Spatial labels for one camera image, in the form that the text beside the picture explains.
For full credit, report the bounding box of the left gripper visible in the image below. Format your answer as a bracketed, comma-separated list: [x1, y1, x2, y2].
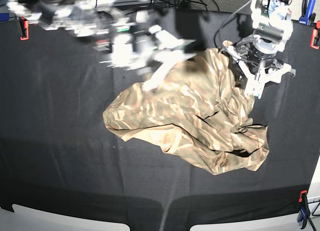
[226, 45, 296, 99]

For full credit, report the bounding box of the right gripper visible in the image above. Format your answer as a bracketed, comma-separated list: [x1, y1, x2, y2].
[100, 24, 196, 91]

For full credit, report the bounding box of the camouflage t-shirt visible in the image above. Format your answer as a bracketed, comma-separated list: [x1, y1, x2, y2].
[102, 48, 270, 175]

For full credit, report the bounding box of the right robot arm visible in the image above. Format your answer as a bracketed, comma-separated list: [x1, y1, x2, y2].
[5, 0, 195, 91]

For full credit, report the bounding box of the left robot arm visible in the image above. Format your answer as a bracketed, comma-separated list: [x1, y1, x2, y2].
[222, 0, 296, 98]

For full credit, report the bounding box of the orange clamp far right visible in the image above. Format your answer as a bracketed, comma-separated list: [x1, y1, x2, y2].
[310, 20, 320, 50]

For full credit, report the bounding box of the blue clamp top right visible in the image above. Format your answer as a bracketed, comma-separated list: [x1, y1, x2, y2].
[298, 0, 316, 26]

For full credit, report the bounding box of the black table cloth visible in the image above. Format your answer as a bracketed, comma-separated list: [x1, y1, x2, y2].
[0, 21, 320, 231]

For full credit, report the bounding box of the orange blue clamp bottom right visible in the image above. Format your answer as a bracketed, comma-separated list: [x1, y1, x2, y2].
[297, 190, 317, 231]

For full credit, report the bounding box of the orange clamp far left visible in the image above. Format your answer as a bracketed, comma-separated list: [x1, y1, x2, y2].
[15, 15, 29, 41]

